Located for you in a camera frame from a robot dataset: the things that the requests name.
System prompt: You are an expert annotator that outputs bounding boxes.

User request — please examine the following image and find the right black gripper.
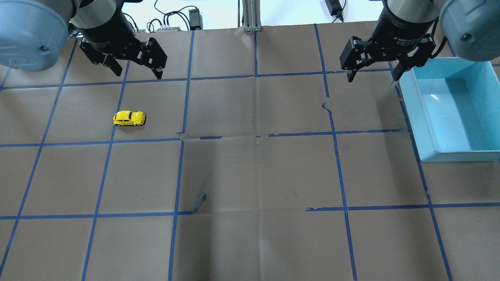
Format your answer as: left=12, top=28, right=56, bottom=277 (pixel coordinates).
left=339, top=10, right=436, bottom=82

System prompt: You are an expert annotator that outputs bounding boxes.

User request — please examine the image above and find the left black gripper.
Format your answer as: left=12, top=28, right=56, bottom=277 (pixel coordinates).
left=73, top=9, right=168, bottom=80

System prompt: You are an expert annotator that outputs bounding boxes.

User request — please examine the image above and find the yellow beetle toy car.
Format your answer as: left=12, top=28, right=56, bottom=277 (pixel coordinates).
left=112, top=110, right=147, bottom=126

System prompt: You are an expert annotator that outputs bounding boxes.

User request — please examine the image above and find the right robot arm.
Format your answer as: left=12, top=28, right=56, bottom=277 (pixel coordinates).
left=339, top=0, right=500, bottom=82

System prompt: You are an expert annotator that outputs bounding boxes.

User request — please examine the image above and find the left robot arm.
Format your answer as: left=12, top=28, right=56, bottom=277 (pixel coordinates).
left=0, top=0, right=168, bottom=79

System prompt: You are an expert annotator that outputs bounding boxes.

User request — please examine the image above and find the grey usb hub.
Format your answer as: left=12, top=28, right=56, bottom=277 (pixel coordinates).
left=155, top=26, right=182, bottom=32

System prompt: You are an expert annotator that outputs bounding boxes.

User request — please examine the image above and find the black power adapter right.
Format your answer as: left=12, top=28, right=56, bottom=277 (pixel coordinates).
left=325, top=0, right=344, bottom=18

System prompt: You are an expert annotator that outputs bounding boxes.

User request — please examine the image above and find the black power adapter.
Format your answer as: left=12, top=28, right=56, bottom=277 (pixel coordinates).
left=325, top=0, right=344, bottom=18
left=189, top=8, right=203, bottom=30

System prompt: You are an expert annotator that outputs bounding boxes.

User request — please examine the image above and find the light blue plastic bin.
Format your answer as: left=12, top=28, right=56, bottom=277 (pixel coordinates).
left=399, top=57, right=500, bottom=162

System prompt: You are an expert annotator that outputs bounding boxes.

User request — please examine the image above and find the aluminium frame post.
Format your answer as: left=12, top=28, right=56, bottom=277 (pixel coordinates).
left=241, top=0, right=262, bottom=32

